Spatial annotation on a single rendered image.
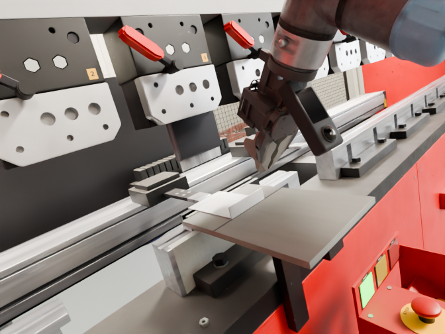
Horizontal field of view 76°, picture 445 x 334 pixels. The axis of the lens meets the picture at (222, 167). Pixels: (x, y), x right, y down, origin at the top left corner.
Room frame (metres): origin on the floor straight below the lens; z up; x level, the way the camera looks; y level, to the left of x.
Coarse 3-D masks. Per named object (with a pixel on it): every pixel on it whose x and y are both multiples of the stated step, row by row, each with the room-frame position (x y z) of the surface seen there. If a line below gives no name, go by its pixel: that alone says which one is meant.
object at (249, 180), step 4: (244, 180) 0.62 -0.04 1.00; (248, 180) 0.63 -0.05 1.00; (252, 180) 0.61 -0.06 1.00; (256, 180) 0.61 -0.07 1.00; (236, 184) 0.61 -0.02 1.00; (240, 184) 0.61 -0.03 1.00; (244, 184) 0.59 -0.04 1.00; (256, 184) 0.61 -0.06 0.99; (228, 188) 0.60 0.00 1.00; (232, 188) 0.59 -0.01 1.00; (228, 192) 0.59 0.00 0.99; (184, 212) 0.52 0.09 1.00; (188, 212) 0.52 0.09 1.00; (192, 212) 0.52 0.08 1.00; (180, 216) 0.51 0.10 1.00; (184, 216) 0.51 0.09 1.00; (184, 228) 0.51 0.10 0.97; (188, 228) 0.50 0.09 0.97
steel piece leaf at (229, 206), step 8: (224, 192) 0.57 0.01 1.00; (256, 192) 0.48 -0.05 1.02; (216, 200) 0.54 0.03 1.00; (224, 200) 0.52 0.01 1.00; (232, 200) 0.51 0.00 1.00; (240, 200) 0.45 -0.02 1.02; (248, 200) 0.46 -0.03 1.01; (256, 200) 0.47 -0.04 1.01; (200, 208) 0.52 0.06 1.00; (208, 208) 0.50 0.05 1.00; (216, 208) 0.49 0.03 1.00; (224, 208) 0.48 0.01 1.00; (232, 208) 0.44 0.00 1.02; (240, 208) 0.45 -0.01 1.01; (248, 208) 0.46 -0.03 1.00; (224, 216) 0.45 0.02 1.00; (232, 216) 0.44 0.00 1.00
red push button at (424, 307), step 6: (414, 300) 0.38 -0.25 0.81; (420, 300) 0.37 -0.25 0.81; (426, 300) 0.37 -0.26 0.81; (432, 300) 0.37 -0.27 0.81; (414, 306) 0.37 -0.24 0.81; (420, 306) 0.36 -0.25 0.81; (426, 306) 0.36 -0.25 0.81; (432, 306) 0.36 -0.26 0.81; (438, 306) 0.36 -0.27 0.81; (420, 312) 0.36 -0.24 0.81; (426, 312) 0.35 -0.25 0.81; (432, 312) 0.35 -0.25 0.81; (438, 312) 0.35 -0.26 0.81; (420, 318) 0.36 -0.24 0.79; (426, 318) 0.35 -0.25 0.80; (432, 318) 0.35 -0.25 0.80
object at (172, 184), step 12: (144, 180) 0.73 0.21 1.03; (156, 180) 0.69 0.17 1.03; (168, 180) 0.70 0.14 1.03; (180, 180) 0.71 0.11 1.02; (132, 192) 0.71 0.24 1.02; (144, 192) 0.66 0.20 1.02; (156, 192) 0.66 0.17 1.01; (168, 192) 0.67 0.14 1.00; (180, 192) 0.64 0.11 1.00; (192, 192) 0.62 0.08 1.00; (144, 204) 0.67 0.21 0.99; (156, 204) 0.66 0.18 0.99
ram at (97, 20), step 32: (0, 0) 0.37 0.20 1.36; (32, 0) 0.39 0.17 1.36; (64, 0) 0.42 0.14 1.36; (96, 0) 0.44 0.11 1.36; (128, 0) 0.47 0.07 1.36; (160, 0) 0.51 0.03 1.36; (192, 0) 0.54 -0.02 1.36; (224, 0) 0.59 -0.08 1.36; (256, 0) 0.65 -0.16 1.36; (96, 32) 0.51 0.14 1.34
